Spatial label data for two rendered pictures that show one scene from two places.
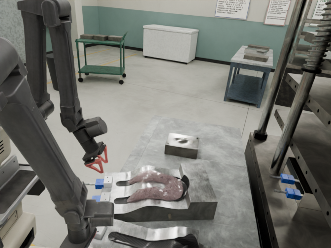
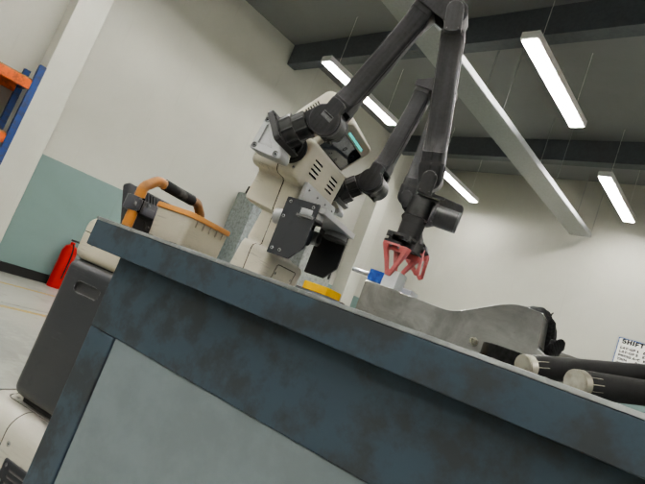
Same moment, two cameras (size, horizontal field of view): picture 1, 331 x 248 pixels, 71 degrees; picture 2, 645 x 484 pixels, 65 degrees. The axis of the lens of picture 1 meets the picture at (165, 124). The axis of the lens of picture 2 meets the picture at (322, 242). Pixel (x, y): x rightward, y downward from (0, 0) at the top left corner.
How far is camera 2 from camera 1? 113 cm
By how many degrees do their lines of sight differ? 42
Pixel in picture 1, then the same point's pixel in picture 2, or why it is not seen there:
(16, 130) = (447, 60)
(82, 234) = (418, 227)
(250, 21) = not seen: outside the picture
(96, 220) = (443, 208)
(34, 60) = (403, 128)
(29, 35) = (411, 107)
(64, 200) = (436, 152)
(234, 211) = not seen: hidden behind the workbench
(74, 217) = (430, 181)
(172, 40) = not seen: hidden behind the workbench
